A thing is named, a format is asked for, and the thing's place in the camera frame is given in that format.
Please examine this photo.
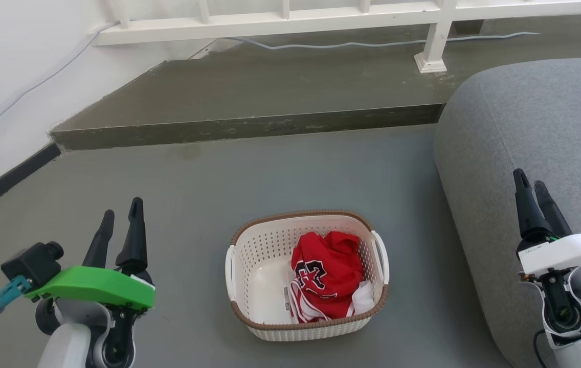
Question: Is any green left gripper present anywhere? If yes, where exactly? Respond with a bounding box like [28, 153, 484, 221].
[25, 197, 156, 310]

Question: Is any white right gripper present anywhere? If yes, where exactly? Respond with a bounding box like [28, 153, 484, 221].
[512, 168, 581, 277]

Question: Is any white perforated laundry basket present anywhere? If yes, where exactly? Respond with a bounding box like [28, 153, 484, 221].
[225, 209, 390, 342]

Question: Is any grey fabric sofa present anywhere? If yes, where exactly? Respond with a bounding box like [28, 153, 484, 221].
[433, 56, 581, 368]

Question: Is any black baseboard strip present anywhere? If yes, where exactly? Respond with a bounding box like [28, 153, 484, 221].
[0, 142, 62, 223]

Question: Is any red basketball jersey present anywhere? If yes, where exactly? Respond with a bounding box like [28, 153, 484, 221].
[289, 231, 376, 324]

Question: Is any white wooden railing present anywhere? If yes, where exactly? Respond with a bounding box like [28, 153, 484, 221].
[91, 0, 581, 74]

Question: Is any teal cable connector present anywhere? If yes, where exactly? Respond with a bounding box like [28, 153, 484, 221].
[0, 275, 33, 318]

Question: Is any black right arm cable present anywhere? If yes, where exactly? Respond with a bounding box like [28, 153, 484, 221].
[532, 329, 548, 368]

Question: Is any white wall cable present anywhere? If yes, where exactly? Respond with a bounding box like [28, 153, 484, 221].
[0, 20, 120, 144]

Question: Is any grey floor cable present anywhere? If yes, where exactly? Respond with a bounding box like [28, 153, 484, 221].
[226, 31, 542, 51]

